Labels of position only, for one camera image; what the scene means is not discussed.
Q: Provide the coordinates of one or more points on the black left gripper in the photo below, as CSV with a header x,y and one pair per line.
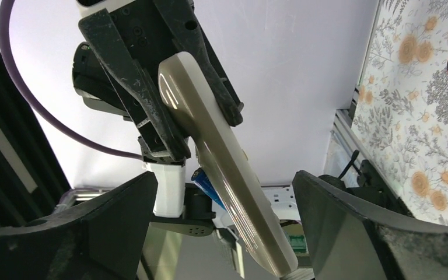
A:
x,y
123,34

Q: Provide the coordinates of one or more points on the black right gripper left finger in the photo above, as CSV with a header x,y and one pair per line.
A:
x,y
101,238

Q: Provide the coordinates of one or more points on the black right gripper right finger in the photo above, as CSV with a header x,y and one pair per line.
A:
x,y
350,238

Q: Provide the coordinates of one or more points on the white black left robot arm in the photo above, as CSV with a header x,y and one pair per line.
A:
x,y
169,203

